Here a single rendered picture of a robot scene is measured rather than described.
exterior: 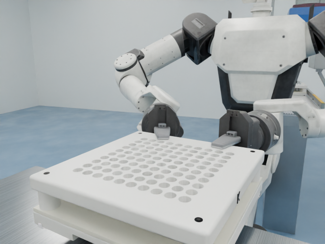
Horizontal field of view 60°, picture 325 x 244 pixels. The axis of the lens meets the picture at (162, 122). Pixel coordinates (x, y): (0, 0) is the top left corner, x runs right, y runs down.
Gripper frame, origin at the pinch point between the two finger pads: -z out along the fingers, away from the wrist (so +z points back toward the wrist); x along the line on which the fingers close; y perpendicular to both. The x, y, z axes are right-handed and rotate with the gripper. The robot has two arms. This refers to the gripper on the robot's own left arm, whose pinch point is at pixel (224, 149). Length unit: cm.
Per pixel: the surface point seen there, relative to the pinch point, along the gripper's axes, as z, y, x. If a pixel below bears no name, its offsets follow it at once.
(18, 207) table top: -23.7, 25.0, 9.0
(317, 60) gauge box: 120, 8, -14
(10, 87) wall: 213, 558, 43
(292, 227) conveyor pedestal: 135, 13, 90
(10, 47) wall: 223, 561, -33
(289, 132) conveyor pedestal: 132, 19, 28
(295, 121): 123, 15, 19
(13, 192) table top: -21.9, 30.8, 9.0
